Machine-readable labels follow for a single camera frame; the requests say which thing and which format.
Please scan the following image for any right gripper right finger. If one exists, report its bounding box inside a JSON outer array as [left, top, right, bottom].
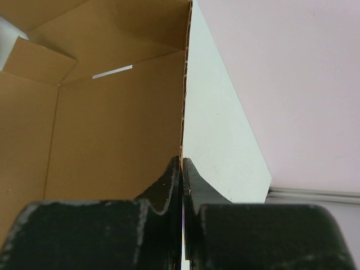
[[182, 158, 356, 269]]

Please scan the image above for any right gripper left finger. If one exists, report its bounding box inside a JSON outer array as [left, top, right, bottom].
[[1, 157, 182, 269]]

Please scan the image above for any cardboard box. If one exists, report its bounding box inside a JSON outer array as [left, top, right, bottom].
[[1, 1, 192, 240]]

